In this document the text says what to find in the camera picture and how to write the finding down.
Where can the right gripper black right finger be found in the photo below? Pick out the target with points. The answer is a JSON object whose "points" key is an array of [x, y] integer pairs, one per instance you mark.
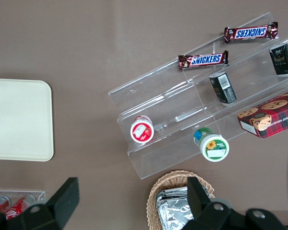
{"points": [[196, 198]]}

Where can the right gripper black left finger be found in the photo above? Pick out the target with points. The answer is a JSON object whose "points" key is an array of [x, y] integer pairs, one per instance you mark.
{"points": [[64, 201]]}

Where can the light tan wicker basket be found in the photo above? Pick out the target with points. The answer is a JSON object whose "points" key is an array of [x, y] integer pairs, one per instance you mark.
{"points": [[172, 178]]}

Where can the beige plastic tray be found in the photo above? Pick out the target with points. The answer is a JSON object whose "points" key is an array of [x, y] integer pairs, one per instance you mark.
{"points": [[19, 119]]}

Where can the clear acrylic bottle rack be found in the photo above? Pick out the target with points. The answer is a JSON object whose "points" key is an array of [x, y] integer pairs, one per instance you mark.
{"points": [[40, 195]]}

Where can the silver foil container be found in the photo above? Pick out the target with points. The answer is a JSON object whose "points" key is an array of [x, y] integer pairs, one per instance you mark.
{"points": [[170, 194], [175, 215]]}

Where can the green label white-lid cup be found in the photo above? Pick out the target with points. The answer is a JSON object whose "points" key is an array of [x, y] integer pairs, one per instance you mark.
{"points": [[213, 148]]}

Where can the red label white-lid cup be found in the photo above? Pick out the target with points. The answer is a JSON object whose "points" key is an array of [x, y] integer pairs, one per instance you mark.
{"points": [[142, 131]]}

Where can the clear acrylic stepped display stand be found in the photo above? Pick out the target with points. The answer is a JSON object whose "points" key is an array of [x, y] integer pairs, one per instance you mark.
{"points": [[163, 100]]}

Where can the red tartan cookie box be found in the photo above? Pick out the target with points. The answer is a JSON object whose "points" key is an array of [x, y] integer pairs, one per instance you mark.
{"points": [[268, 117]]}

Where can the small black tea box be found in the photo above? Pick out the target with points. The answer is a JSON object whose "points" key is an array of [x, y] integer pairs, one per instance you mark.
{"points": [[284, 58], [223, 88]]}

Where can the brown Snickers bar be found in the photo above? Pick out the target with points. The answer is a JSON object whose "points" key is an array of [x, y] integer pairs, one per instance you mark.
{"points": [[204, 60], [250, 32]]}

